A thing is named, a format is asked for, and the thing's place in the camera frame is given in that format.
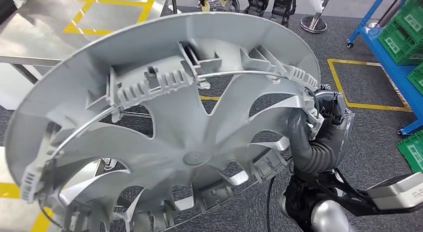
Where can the green plastic crate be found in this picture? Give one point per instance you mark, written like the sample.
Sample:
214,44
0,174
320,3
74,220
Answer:
393,45
411,154
413,9
417,80

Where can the steel table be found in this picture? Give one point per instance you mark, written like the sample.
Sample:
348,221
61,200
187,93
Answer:
33,42

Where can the blue metal shelf rack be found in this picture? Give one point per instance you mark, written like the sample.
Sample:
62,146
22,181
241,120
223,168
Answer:
386,58

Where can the black idle robot legs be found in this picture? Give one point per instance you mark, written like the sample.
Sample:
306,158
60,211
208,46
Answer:
282,5

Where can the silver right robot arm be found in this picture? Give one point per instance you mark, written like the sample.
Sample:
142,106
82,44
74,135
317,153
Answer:
327,217

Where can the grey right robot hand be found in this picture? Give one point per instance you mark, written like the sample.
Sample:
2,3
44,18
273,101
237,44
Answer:
340,134

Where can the person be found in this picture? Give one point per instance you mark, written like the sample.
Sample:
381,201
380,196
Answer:
205,4

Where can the grey plastic wheel hubcap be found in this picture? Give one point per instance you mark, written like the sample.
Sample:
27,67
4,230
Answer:
195,157

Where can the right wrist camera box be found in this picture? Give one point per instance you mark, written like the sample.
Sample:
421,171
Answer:
396,194

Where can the chrome barrier post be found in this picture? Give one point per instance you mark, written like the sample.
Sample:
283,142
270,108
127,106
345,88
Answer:
313,25

